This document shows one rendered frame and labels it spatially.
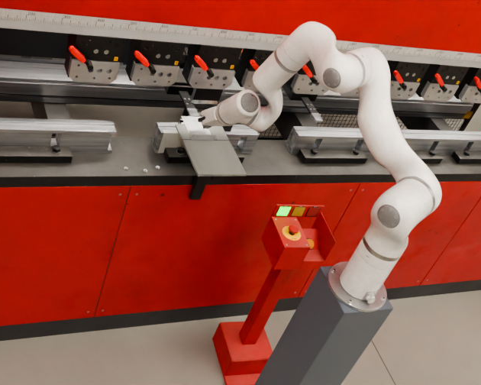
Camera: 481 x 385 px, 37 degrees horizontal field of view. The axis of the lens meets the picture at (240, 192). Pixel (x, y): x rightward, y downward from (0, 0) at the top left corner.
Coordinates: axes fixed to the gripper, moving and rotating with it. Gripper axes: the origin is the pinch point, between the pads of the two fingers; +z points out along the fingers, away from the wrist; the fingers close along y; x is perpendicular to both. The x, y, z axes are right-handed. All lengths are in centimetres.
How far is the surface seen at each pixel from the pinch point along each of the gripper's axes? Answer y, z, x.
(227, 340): -29, 56, 80
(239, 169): -8.3, -5.6, 16.8
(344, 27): -42, -27, -29
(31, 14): 62, -22, -25
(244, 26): -4.3, -24.1, -26.8
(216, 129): -7.2, 8.1, 0.4
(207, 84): 2.2, -6.9, -11.8
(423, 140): -106, 12, 2
